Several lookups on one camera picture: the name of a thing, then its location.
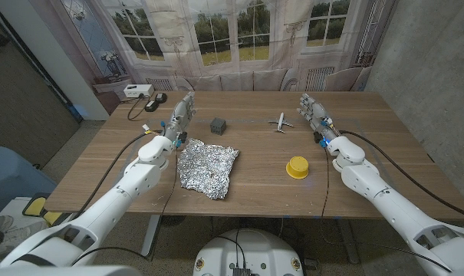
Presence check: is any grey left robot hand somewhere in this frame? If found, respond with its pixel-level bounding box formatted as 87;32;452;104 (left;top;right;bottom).
163;90;197;149

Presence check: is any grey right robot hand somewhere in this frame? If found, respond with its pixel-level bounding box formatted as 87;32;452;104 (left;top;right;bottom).
296;93;342;148

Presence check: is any aluminum foil sheet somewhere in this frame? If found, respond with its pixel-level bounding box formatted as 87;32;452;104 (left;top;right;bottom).
176;138;241;201

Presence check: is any white toy aeroplane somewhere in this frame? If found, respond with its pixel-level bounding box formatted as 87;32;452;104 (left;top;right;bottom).
268;112;295;134

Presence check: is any yellow plastic lid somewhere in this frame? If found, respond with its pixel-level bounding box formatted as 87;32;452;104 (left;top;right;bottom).
285;155;310;180

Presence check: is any dark grey cube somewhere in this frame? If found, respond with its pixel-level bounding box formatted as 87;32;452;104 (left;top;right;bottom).
209;117;228;136

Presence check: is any white power strip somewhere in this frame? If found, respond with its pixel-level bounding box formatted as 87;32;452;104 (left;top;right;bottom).
123;84;155;99

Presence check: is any printed window backdrop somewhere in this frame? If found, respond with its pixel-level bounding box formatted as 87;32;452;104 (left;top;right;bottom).
28;0;400;116

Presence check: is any grey table leg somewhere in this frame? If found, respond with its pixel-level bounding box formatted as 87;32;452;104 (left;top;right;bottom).
337;218;361;265
140;214;162;258

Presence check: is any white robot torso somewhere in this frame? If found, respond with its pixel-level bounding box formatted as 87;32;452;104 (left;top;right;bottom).
193;228;304;276

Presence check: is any yellow and black floor object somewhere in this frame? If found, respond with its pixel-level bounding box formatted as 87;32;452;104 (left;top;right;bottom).
22;192;74;227

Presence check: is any blue chair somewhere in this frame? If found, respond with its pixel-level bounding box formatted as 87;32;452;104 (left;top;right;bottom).
0;146;58;219

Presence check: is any black adapter cable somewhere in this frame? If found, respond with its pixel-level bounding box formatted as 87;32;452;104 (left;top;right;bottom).
120;94;152;122

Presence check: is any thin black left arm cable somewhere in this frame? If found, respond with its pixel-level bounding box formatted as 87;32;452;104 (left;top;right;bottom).
69;147;179;266

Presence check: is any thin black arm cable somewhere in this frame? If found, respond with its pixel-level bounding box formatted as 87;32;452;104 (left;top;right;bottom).
321;147;453;274
69;147;179;266

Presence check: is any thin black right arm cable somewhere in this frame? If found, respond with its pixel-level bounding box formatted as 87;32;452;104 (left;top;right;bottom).
321;147;453;274

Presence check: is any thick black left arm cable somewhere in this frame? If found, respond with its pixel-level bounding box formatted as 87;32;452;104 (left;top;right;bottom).
73;130;164;220

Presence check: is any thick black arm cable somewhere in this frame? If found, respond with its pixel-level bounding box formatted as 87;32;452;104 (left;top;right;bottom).
338;130;464;222
73;130;164;220

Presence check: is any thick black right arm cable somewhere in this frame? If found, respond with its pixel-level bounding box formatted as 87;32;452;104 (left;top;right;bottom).
338;130;464;222

